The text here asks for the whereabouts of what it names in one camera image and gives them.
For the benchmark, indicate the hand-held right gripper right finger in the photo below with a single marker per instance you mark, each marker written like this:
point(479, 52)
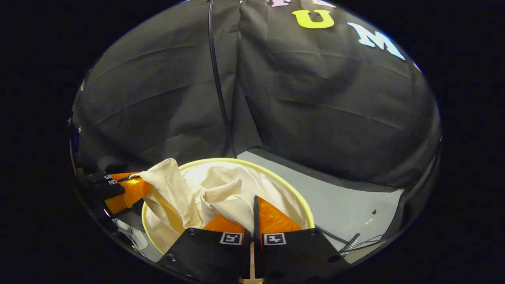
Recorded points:
point(257, 236)

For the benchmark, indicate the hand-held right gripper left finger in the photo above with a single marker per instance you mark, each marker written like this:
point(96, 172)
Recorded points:
point(209, 256)

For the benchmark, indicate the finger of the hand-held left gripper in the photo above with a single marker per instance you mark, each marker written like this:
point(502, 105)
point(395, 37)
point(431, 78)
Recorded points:
point(108, 191)
point(98, 177)

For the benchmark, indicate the round cream laundry hamper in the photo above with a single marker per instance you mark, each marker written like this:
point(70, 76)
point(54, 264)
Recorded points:
point(288, 205)

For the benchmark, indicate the cream collared shirt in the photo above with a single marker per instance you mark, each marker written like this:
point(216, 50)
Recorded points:
point(173, 189)

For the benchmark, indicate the black clothes rack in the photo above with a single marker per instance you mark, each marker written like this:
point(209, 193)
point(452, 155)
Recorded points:
point(216, 81)

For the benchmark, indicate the black backdrop cloth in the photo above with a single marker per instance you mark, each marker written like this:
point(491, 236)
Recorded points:
point(315, 118)

